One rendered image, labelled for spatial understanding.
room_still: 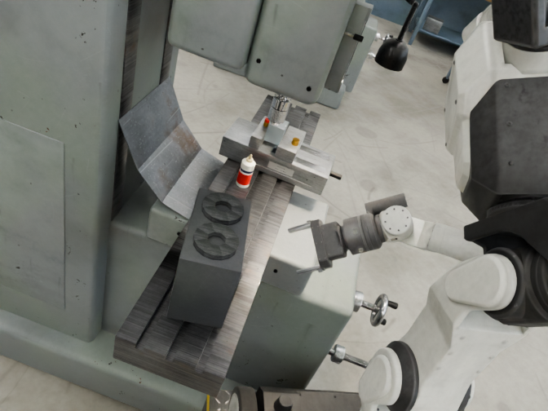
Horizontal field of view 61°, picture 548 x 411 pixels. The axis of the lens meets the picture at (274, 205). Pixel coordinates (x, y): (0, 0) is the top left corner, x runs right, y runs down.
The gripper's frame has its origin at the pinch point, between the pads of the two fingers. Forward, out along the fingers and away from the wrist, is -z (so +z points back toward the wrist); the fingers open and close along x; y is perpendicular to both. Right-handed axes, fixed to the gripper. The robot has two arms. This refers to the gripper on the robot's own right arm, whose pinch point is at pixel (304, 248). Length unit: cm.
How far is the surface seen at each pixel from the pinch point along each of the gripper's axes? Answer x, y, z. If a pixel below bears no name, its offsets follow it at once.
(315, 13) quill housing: 43, 25, 19
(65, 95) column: 44, 30, -41
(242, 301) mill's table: -10.0, 9.7, -14.6
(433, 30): 336, -496, 127
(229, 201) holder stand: 10.3, 20.8, -9.1
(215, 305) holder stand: -10.8, 22.9, -15.3
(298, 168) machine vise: 28.3, -21.4, -1.3
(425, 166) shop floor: 92, -282, 51
